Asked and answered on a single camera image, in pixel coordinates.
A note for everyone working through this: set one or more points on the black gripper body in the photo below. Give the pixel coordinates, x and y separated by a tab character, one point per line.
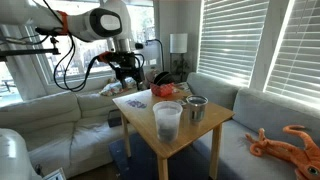
128	63

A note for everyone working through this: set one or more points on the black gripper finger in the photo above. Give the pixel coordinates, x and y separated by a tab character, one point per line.
140	83
122	82

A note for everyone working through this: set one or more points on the clear plastic cup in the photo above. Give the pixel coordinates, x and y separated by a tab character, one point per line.
167	121

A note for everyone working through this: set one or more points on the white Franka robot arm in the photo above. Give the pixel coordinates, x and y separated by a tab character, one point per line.
83	23

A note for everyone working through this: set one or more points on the metal tumbler cup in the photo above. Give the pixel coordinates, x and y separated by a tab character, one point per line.
197	111

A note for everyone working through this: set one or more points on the patterned throw pillow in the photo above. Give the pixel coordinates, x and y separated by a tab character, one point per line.
115	88

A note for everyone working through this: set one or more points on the red mesh basket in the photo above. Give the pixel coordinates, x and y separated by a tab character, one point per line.
162	90

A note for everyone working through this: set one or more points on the black plates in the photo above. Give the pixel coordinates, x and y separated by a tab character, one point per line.
163	78

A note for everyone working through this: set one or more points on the light wooden table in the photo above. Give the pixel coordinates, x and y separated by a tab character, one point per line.
146	118

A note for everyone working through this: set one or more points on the dark box beside sofa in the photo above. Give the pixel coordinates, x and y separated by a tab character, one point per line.
114	118

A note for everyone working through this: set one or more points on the magazines stack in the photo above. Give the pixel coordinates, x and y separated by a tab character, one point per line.
182	88

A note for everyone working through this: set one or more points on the white framed window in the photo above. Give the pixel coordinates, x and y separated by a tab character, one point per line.
83	56

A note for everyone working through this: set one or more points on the floor lamp white shade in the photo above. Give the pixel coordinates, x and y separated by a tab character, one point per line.
178	42

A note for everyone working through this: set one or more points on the dark floor mat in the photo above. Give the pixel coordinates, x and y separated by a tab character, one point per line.
140	160

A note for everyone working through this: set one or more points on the white sofa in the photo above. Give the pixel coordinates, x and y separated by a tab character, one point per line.
53	126

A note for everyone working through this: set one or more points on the white window blind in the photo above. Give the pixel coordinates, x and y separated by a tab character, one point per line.
233	36
298	50

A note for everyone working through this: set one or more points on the silver framed panel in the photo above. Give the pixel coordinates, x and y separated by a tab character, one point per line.
55	175

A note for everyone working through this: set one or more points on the grey sofa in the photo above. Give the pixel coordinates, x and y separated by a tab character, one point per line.
260	113

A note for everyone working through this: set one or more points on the orange octopus plush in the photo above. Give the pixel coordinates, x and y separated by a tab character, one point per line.
293	155

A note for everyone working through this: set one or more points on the black camera stand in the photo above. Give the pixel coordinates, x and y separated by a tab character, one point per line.
26	52

